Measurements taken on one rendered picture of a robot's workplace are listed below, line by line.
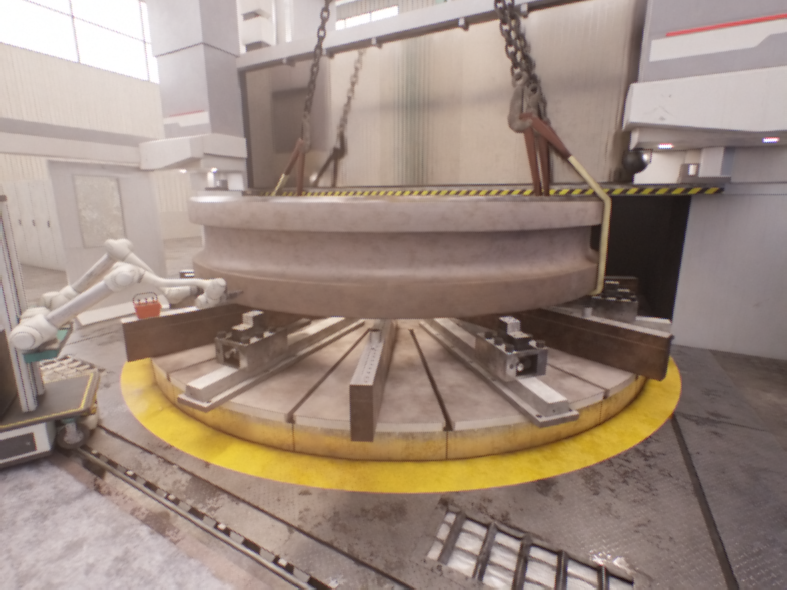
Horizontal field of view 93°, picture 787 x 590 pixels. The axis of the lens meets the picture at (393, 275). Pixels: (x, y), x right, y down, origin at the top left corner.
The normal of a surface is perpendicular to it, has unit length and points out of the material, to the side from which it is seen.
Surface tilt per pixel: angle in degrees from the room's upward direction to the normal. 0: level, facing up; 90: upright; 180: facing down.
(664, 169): 90
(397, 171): 90
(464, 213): 90
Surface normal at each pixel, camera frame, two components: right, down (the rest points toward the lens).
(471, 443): 0.15, 0.20
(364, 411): -0.08, 0.20
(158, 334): 0.65, 0.15
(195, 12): -0.47, 0.18
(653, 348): -0.76, 0.13
